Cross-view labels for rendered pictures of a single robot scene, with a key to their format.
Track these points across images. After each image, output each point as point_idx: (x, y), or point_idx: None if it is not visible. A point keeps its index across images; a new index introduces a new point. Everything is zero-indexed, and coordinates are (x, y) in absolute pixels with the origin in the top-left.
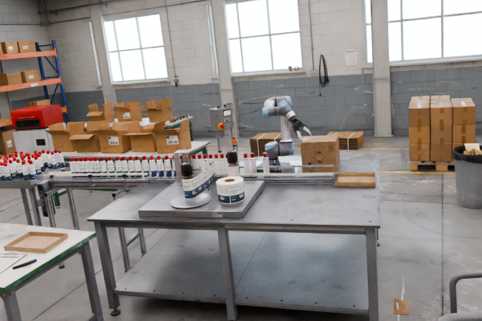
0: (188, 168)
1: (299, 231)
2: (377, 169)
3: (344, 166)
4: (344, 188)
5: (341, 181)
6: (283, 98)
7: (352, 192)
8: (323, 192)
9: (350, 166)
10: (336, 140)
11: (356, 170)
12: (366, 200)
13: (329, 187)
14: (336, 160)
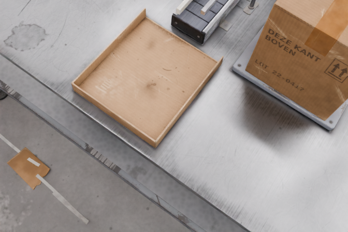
0: None
1: None
2: (218, 202)
3: (311, 134)
4: (121, 28)
5: (170, 46)
6: None
7: (79, 25)
8: None
9: (301, 149)
10: (305, 27)
11: (245, 135)
12: (5, 16)
13: (151, 5)
14: (255, 48)
